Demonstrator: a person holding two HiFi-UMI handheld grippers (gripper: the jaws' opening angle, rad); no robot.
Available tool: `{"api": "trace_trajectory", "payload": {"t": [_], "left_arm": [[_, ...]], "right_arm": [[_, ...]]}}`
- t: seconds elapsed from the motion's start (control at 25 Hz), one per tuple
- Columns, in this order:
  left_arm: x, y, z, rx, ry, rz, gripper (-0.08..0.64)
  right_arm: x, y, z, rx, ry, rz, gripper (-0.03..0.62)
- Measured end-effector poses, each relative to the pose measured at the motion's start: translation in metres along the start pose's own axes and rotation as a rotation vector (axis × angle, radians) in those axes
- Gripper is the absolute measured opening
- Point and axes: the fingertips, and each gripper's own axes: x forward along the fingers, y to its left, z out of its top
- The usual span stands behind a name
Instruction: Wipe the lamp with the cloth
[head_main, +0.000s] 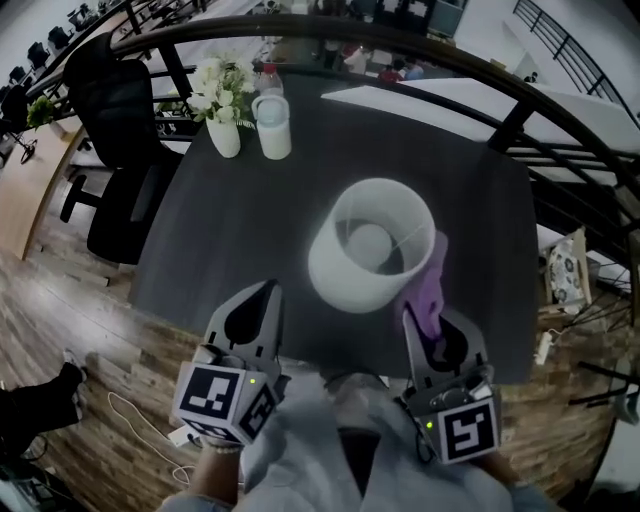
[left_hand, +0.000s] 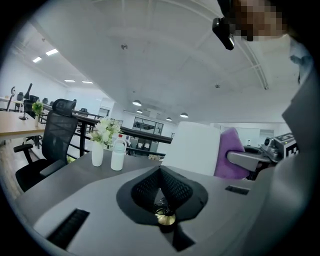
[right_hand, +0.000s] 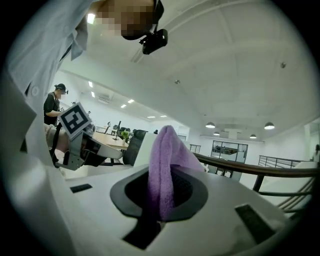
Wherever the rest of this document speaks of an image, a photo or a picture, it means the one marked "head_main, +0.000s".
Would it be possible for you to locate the small green potted plant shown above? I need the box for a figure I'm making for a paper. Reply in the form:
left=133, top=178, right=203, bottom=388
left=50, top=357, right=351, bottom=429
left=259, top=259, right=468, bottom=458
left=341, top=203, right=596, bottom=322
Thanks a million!
left=25, top=94, right=66, bottom=139

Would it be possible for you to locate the white bead bracelet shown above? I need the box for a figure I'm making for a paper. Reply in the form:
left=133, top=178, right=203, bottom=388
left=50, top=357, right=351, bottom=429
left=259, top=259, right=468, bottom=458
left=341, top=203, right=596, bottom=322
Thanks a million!
left=202, top=439, right=244, bottom=455

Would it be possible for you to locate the white cable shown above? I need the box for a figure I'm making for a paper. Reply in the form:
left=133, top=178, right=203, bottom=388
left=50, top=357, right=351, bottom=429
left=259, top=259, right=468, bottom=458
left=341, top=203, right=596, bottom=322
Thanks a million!
left=107, top=391, right=199, bottom=486

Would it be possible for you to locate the light wooden table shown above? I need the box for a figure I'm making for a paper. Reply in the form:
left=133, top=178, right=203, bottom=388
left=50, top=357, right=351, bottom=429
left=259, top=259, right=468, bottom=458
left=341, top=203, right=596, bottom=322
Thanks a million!
left=0, top=117, right=87, bottom=261

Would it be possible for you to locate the purple cloth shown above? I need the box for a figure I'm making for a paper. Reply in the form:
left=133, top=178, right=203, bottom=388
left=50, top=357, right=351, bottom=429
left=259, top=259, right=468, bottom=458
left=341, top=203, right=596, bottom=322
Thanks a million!
left=399, top=230, right=450, bottom=361

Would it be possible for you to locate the black metal stand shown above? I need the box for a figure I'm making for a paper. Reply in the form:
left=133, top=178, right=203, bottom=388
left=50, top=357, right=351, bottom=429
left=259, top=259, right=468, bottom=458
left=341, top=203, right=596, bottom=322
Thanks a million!
left=569, top=359, right=640, bottom=426

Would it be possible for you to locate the person's light grey clothing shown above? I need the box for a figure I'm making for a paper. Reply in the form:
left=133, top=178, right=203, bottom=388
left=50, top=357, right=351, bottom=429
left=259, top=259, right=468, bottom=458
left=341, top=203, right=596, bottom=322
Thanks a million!
left=154, top=369, right=566, bottom=512

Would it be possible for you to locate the person's right forearm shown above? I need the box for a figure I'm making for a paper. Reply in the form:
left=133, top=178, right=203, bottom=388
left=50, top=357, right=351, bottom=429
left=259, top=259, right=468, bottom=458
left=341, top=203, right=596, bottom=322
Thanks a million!
left=469, top=449, right=521, bottom=489

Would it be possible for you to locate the white table lamp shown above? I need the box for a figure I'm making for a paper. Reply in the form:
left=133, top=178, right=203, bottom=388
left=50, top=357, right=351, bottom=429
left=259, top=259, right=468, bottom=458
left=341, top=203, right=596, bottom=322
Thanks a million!
left=307, top=177, right=437, bottom=315

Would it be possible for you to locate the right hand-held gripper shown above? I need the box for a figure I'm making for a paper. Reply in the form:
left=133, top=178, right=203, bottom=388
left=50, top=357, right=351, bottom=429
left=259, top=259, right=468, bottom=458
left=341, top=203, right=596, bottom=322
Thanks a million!
left=402, top=307, right=503, bottom=466

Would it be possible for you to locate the black metal railing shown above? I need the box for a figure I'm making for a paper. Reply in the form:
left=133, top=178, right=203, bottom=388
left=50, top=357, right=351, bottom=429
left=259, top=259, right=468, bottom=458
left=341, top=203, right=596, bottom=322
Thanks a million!
left=24, top=13, right=640, bottom=321

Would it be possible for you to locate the white jug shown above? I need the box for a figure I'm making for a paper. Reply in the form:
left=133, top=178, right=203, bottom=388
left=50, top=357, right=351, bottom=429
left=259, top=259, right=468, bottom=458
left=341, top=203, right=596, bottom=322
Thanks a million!
left=251, top=93, right=293, bottom=161

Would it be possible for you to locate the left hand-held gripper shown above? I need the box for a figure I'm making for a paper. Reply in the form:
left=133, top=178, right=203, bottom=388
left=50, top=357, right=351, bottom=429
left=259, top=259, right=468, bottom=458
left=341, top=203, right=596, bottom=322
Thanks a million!
left=172, top=278, right=291, bottom=446

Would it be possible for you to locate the black office chair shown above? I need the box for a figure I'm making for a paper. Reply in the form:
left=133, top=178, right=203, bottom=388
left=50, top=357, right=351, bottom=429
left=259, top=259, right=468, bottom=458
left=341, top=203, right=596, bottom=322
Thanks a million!
left=59, top=32, right=187, bottom=266

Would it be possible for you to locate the round dark grey table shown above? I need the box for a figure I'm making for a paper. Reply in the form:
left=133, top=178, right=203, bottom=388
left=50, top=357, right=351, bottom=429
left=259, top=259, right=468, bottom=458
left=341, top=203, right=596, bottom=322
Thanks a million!
left=127, top=74, right=539, bottom=384

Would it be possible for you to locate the wooden chair with floral cushion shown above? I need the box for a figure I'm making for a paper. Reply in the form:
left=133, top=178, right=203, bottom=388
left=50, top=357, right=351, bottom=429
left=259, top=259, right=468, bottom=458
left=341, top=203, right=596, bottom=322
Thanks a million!
left=538, top=227, right=604, bottom=316

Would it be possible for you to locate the white power strip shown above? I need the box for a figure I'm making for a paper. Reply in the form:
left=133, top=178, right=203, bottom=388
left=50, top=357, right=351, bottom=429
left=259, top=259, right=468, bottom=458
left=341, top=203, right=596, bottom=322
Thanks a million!
left=167, top=424, right=201, bottom=449
left=533, top=329, right=554, bottom=366

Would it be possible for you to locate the white vase with flowers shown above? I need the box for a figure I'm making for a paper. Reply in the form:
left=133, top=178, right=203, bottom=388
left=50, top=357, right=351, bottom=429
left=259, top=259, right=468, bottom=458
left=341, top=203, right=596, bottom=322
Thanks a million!
left=185, top=55, right=259, bottom=160

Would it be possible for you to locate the person's left forearm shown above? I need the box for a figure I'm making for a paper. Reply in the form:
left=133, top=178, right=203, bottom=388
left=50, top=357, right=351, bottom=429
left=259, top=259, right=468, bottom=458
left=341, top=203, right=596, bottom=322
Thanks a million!
left=192, top=444, right=246, bottom=506

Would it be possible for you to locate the clear plastic bottle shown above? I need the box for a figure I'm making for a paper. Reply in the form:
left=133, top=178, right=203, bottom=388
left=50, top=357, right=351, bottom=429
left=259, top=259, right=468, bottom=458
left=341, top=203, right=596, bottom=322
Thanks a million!
left=255, top=62, right=285, bottom=99

